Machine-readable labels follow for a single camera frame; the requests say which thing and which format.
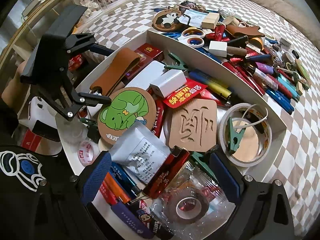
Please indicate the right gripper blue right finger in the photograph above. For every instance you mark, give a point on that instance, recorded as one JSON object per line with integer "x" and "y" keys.
{"x": 228, "y": 177}

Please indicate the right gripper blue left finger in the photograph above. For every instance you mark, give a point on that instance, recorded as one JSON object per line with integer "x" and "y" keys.
{"x": 93, "y": 176}

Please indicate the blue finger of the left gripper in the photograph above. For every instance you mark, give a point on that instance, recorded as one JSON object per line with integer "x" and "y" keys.
{"x": 86, "y": 99}
{"x": 76, "y": 44}

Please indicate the orange white scissors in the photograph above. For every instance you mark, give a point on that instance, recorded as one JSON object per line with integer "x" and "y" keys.
{"x": 192, "y": 37}

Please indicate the panda cork coaster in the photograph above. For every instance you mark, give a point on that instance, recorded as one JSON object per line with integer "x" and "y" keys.
{"x": 167, "y": 20}

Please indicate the person left hand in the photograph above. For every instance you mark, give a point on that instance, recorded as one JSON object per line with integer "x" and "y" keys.
{"x": 15, "y": 92}

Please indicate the orange lighter in box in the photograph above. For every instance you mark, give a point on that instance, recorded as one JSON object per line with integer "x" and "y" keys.
{"x": 116, "y": 189}

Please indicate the small clear tape roll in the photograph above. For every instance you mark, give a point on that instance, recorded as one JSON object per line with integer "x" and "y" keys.
{"x": 88, "y": 151}

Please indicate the green clothespin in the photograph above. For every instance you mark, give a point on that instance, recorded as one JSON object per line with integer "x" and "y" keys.
{"x": 234, "y": 137}

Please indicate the bagged brown tape roll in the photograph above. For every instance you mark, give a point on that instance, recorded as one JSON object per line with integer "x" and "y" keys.
{"x": 193, "y": 206}

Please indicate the green elephant cork coaster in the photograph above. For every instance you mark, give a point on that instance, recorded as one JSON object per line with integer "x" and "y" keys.
{"x": 128, "y": 105}

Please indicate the large white tape roll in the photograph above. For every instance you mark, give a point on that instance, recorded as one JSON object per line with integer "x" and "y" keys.
{"x": 256, "y": 142}

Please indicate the wooden bed shelf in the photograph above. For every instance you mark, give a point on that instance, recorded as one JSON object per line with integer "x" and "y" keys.
{"x": 28, "y": 20}

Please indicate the silver foil pouch in box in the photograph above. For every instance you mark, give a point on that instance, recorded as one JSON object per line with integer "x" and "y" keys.
{"x": 140, "y": 151}

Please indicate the white cardboard sorting box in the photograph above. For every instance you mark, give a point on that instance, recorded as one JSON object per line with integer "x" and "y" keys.
{"x": 276, "y": 129}

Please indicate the carved wooden square coaster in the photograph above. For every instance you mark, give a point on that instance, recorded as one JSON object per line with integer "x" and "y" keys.
{"x": 194, "y": 125}

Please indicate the white charger block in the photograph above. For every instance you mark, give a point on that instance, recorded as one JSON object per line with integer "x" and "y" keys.
{"x": 167, "y": 83}

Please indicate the yellow blue glue stick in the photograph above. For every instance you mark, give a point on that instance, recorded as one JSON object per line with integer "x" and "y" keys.
{"x": 211, "y": 83}

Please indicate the red paper packet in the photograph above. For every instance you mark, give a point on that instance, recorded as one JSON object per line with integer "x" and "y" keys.
{"x": 183, "y": 94}

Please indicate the teal lighter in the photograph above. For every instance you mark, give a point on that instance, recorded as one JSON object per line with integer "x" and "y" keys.
{"x": 295, "y": 95}

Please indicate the purple lighter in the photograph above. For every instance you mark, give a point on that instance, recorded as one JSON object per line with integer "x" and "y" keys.
{"x": 266, "y": 69}

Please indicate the blue white foil pouch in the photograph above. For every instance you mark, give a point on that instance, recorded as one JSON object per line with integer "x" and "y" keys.
{"x": 192, "y": 18}

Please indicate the light wooden block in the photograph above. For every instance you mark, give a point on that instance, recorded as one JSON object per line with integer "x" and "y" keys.
{"x": 210, "y": 21}

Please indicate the brown leather case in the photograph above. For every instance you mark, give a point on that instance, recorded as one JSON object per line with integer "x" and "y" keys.
{"x": 244, "y": 31}

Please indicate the white cube stamp handle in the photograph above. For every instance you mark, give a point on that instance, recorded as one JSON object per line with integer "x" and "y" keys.
{"x": 218, "y": 48}

